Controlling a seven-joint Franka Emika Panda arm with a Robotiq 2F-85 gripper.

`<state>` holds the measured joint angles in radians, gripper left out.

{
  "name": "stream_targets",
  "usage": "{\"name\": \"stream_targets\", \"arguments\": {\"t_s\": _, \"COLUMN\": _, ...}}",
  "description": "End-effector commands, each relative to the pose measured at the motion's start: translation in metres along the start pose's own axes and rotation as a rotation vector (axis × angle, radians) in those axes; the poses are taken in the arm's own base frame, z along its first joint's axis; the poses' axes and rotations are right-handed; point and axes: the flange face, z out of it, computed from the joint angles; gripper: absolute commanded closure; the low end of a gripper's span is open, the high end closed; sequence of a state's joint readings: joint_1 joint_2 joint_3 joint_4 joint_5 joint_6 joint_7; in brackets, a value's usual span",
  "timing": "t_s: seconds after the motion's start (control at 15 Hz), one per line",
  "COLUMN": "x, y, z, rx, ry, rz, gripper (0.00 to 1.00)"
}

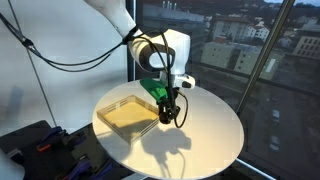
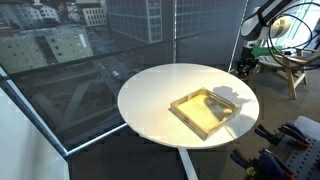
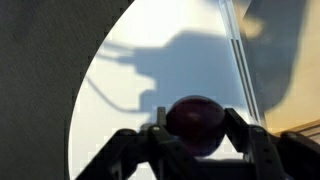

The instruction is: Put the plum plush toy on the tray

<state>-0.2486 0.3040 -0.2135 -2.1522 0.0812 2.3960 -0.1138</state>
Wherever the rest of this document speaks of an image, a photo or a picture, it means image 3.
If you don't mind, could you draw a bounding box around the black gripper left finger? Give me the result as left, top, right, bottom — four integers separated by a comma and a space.
75, 106, 201, 180

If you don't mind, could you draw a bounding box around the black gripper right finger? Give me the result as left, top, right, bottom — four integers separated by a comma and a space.
224, 107, 320, 180

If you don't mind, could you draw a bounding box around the dark red plum plush toy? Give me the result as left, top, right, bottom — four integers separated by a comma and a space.
165, 95, 227, 158

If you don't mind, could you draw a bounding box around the shallow wooden tray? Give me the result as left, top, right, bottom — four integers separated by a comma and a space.
219, 0, 320, 138

